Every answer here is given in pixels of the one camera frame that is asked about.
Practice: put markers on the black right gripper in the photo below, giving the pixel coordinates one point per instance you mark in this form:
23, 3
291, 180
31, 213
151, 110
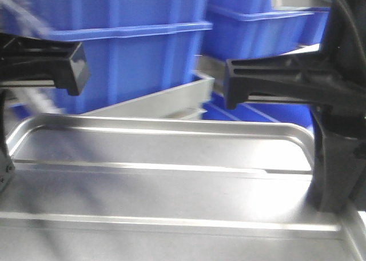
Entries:
311, 78

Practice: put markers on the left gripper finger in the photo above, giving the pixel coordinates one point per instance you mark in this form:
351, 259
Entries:
7, 166

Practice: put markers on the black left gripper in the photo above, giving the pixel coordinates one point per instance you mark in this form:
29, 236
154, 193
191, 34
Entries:
32, 62

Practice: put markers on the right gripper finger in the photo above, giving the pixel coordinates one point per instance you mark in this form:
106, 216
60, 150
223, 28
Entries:
339, 166

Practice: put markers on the silver metal tray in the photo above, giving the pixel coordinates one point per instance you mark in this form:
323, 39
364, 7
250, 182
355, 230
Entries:
88, 188

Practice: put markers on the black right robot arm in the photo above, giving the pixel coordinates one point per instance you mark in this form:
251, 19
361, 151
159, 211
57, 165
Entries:
344, 41

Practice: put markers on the large blue bin on shelf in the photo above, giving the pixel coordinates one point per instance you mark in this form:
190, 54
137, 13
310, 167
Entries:
132, 47

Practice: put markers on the blue bin middle right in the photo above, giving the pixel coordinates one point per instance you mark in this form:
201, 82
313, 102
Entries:
257, 112

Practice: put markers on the grey shelf edge rail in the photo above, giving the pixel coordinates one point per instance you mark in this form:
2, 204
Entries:
181, 102

